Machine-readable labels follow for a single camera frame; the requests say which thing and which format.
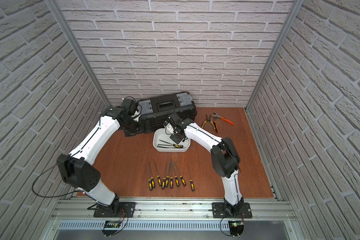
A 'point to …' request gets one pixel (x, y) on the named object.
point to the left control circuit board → (110, 224)
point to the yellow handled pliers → (208, 119)
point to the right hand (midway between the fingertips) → (180, 135)
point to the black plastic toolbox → (155, 111)
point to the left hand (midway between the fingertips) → (146, 128)
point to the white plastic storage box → (162, 143)
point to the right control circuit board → (236, 227)
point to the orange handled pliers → (215, 116)
